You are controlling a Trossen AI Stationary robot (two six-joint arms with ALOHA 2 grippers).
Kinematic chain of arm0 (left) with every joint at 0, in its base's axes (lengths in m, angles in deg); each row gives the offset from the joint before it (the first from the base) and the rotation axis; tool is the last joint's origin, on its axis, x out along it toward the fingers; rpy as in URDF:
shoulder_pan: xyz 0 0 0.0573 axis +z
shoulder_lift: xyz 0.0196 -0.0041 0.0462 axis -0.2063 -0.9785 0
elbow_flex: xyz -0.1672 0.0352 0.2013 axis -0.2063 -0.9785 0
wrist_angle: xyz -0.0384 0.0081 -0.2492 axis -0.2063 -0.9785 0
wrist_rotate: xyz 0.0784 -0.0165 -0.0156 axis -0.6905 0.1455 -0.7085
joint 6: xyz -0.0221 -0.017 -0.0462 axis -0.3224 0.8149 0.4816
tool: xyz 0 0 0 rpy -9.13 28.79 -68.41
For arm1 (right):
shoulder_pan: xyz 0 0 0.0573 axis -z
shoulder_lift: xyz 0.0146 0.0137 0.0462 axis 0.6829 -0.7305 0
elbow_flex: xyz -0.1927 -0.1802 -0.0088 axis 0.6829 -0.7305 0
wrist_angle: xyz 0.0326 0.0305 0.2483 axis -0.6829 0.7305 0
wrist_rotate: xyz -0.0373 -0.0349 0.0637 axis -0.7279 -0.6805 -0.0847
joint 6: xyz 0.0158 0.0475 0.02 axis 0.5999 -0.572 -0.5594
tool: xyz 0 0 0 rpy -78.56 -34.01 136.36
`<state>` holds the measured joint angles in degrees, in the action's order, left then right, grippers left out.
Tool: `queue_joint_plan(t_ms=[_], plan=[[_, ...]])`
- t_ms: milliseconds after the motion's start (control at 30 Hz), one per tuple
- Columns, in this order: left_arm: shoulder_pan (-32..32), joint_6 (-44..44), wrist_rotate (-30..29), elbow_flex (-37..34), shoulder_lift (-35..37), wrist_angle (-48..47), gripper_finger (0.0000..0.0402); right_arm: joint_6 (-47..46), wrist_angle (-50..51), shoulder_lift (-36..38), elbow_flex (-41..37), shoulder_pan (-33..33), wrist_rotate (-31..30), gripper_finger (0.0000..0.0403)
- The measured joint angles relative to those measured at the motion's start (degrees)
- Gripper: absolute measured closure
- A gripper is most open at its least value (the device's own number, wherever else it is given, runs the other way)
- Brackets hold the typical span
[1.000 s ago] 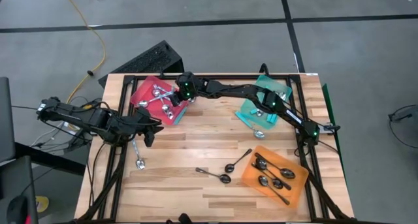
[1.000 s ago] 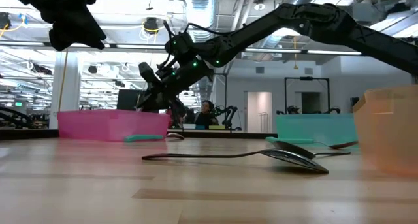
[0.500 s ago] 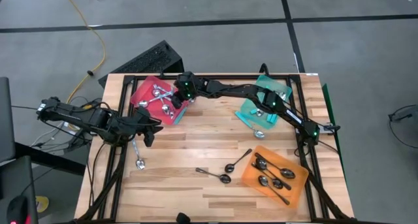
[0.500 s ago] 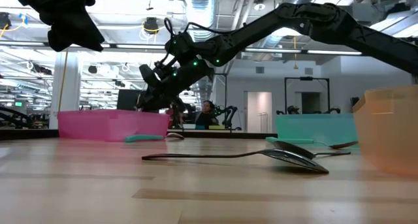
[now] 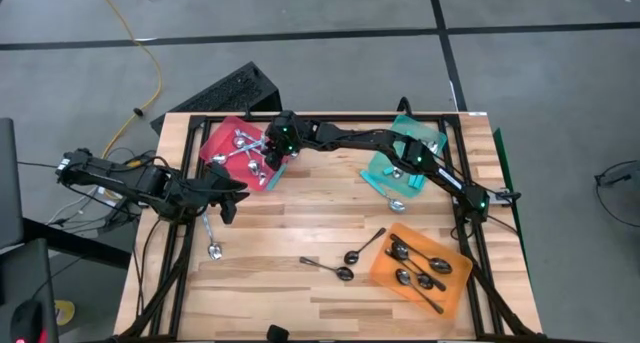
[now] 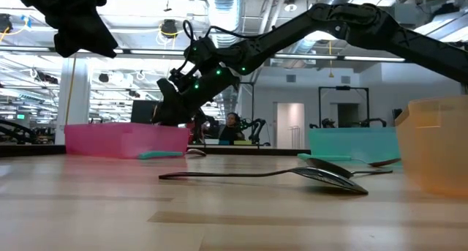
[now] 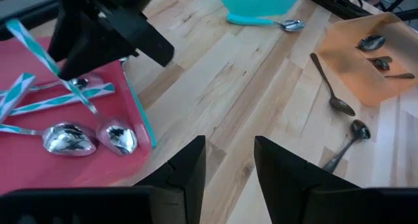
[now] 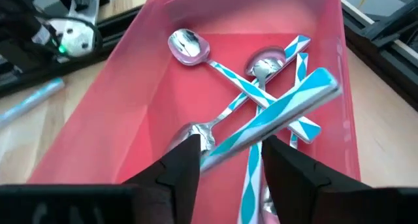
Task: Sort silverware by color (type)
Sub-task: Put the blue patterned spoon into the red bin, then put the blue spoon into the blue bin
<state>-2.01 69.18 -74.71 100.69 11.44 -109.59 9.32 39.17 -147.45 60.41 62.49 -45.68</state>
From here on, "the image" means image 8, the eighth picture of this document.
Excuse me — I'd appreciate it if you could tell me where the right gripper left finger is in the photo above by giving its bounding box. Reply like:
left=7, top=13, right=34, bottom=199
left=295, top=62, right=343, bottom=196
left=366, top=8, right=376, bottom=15
left=0, top=135, right=201, bottom=224

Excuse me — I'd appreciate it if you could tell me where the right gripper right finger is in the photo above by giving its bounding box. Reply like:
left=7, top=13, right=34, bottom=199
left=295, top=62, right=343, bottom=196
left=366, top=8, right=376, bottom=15
left=261, top=135, right=418, bottom=224

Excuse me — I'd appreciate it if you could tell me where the red translucent plastic bin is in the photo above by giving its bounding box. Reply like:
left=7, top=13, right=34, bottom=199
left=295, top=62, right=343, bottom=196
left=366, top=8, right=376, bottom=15
left=27, top=0, right=362, bottom=224

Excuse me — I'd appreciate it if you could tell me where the silver aluminium bracket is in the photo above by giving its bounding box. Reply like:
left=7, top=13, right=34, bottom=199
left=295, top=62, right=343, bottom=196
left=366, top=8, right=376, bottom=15
left=48, top=0, right=101, bottom=58

